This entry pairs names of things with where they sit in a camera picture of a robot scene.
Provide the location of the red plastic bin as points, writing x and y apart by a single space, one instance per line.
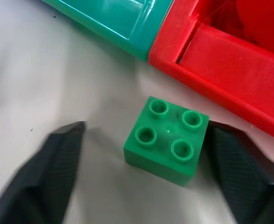
228 70

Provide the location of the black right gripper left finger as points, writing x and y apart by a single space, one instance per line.
41 182

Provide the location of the green four-stud building block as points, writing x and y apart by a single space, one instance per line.
168 137

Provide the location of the green plastic bin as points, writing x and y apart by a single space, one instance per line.
118 21

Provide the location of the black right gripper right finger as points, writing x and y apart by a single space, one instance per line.
241 177

